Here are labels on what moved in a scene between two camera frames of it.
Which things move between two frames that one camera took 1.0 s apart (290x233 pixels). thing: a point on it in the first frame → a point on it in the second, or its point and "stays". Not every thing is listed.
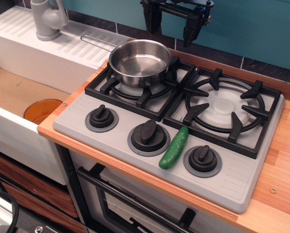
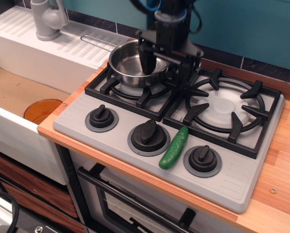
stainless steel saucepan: x=138 y=63 stays
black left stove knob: x=101 y=119 stays
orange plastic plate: x=37 y=111 stays
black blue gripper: x=195 y=11 → x=171 y=39
